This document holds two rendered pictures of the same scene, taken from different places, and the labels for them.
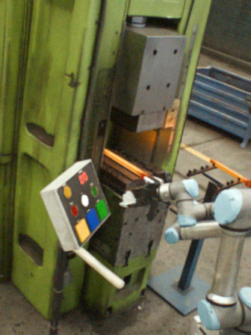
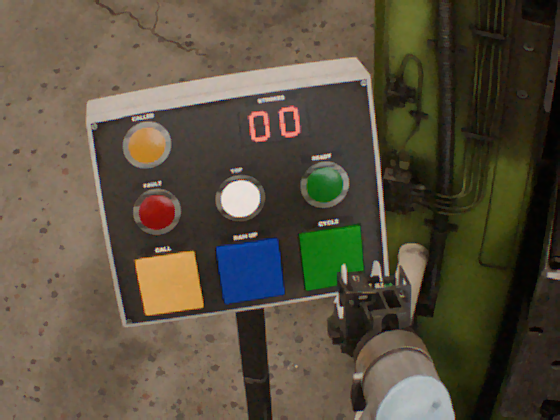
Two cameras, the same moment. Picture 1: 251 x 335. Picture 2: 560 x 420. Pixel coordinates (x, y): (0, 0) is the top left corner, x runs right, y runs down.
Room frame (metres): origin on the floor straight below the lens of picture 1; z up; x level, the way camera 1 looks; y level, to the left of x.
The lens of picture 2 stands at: (1.41, -0.67, 2.25)
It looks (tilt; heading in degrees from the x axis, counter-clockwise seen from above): 53 degrees down; 66
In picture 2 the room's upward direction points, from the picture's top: 3 degrees counter-clockwise
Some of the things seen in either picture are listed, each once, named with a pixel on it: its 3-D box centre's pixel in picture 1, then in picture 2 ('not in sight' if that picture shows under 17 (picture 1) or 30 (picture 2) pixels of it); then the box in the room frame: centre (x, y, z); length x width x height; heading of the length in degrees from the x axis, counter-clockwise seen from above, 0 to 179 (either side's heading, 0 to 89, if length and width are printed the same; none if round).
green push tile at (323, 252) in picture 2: (101, 209); (332, 256); (1.82, 0.08, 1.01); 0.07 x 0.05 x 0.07; 164
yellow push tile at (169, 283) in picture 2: (81, 230); (169, 282); (1.63, 0.14, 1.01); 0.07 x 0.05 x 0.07; 164
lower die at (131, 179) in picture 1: (113, 166); not in sight; (2.38, 0.08, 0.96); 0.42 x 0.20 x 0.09; 49
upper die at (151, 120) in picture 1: (123, 106); not in sight; (2.38, 0.08, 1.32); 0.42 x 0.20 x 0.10; 49
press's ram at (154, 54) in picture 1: (137, 62); not in sight; (2.41, 0.05, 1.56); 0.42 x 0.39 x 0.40; 49
